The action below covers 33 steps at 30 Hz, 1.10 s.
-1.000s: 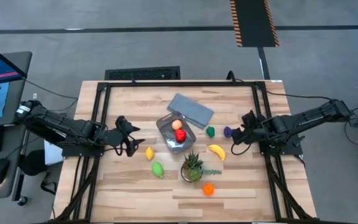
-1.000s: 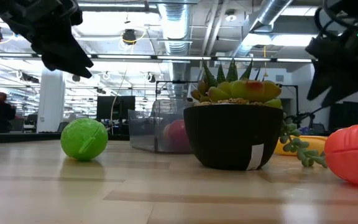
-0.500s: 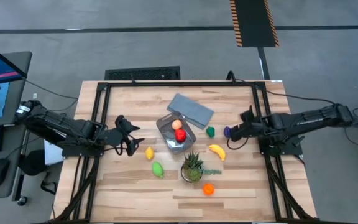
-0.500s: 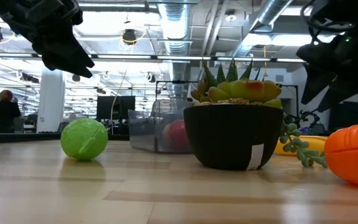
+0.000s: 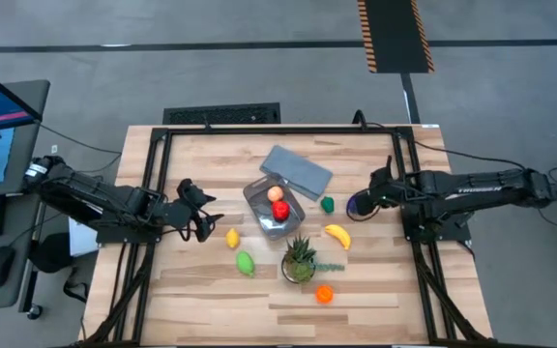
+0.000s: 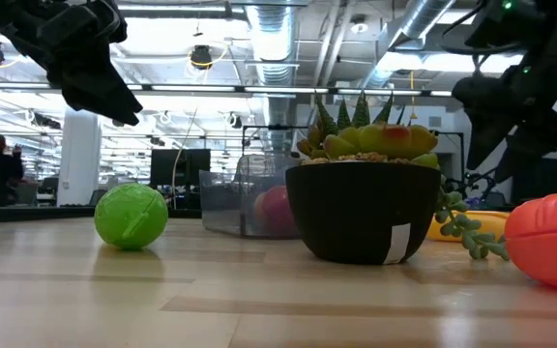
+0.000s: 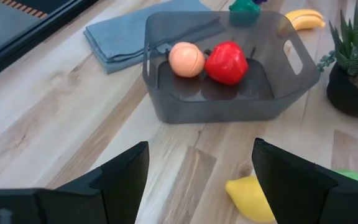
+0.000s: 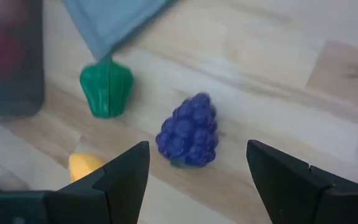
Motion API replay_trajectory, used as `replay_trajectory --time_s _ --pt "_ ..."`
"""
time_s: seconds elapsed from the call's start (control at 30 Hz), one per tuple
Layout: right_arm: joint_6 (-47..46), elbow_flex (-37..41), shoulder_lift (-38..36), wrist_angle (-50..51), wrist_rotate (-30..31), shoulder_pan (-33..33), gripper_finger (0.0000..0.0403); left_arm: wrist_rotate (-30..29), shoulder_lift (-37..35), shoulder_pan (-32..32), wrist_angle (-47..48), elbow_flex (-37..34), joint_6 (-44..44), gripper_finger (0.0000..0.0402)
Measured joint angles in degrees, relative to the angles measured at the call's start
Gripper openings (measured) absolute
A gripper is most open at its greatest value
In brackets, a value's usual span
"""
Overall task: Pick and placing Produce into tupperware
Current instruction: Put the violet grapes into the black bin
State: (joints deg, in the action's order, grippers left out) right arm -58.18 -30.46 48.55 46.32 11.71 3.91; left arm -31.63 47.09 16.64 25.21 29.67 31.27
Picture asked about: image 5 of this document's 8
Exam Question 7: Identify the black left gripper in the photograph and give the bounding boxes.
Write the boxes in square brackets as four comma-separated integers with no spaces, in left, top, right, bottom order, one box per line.
[163,178,225,243]

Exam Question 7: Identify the purple toy grapes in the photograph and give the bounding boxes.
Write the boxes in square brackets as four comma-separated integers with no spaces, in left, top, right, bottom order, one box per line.
[345,194,363,218]

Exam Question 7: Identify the yellow toy lemon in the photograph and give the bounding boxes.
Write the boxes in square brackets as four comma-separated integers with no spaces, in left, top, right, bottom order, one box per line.
[224,227,242,250]

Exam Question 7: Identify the dark green toy pepper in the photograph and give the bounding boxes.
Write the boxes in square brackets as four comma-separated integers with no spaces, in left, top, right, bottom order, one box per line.
[319,194,337,216]

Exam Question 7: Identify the light green toy mango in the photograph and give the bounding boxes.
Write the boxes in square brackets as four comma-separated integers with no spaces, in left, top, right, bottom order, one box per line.
[235,249,257,279]

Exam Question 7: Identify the red toy apple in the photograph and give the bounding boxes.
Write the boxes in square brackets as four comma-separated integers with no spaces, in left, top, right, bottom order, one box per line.
[271,199,292,223]

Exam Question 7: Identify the orange toy fruit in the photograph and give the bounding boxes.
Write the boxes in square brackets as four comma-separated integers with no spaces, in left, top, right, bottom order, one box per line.
[314,283,336,305]

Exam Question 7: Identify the yellow toy banana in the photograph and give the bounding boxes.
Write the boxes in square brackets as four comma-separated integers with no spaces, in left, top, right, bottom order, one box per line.
[323,222,353,251]

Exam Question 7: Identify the grey translucent plastic container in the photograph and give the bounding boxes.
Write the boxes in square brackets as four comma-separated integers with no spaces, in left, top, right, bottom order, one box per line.
[242,173,308,242]

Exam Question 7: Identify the folded grey-blue cloth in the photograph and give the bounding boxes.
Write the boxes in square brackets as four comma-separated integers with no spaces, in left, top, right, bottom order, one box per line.
[258,144,335,203]

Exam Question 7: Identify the succulent plant in black pot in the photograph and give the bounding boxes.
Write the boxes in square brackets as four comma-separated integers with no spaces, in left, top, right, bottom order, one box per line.
[279,234,347,285]

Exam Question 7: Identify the black floor vent grille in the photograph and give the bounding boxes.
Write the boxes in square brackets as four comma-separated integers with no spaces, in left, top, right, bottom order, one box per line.
[161,101,282,127]

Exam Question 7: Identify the white paper sheet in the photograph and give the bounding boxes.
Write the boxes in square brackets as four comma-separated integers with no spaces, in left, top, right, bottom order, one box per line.
[67,217,102,258]

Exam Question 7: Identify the black mat with orange stripes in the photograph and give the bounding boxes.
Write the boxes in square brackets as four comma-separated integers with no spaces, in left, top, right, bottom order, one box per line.
[356,0,436,75]

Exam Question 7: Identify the grey side desk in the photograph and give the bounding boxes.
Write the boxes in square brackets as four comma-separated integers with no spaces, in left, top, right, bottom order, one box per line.
[0,78,52,313]

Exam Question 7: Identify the black cable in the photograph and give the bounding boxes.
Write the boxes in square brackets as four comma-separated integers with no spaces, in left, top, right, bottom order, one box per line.
[412,138,529,171]
[38,121,124,175]

